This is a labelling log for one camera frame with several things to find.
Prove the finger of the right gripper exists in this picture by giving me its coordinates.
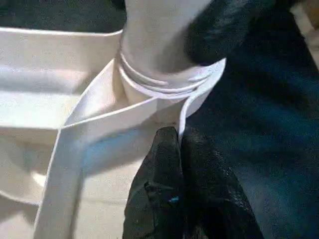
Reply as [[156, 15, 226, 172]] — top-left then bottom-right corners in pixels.
[[183, 0, 253, 67]]

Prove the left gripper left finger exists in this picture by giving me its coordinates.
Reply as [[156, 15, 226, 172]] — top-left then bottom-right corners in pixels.
[[123, 125, 187, 239]]

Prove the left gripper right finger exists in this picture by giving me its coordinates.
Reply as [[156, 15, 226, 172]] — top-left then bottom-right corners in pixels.
[[180, 127, 265, 239]]

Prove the white plastic table leg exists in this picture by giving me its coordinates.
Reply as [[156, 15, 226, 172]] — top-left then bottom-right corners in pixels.
[[119, 0, 215, 97]]

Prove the white plastic table top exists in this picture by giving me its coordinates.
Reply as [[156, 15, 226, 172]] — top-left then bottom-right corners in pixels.
[[0, 26, 228, 239]]

